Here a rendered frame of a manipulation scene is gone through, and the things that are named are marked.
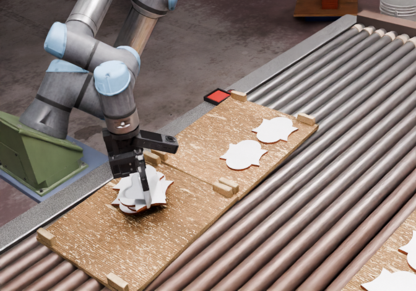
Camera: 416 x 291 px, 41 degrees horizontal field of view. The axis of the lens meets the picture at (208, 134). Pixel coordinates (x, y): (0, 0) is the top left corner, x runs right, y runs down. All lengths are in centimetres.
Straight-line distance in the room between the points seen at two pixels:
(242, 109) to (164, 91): 211
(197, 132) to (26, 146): 52
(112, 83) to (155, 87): 281
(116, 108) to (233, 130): 61
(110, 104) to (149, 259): 40
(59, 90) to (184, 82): 233
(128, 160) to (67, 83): 51
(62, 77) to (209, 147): 49
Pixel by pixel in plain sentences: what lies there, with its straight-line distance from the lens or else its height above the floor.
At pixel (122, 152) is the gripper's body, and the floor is 118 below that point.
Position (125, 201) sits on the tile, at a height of 103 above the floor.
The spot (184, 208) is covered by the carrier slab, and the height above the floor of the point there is 94.
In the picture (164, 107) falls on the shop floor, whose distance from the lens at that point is 375.
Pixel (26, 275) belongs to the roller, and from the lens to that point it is 147.
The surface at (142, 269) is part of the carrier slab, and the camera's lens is 137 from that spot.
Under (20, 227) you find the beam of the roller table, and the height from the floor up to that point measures 92.
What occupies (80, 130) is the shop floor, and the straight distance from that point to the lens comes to 370.
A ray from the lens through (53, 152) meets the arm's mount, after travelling 173.
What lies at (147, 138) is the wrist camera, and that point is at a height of 120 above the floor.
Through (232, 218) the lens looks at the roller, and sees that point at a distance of 148.
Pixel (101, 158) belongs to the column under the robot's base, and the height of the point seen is 87.
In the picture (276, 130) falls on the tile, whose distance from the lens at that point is 173.
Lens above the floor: 192
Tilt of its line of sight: 34 degrees down
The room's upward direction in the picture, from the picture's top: 7 degrees counter-clockwise
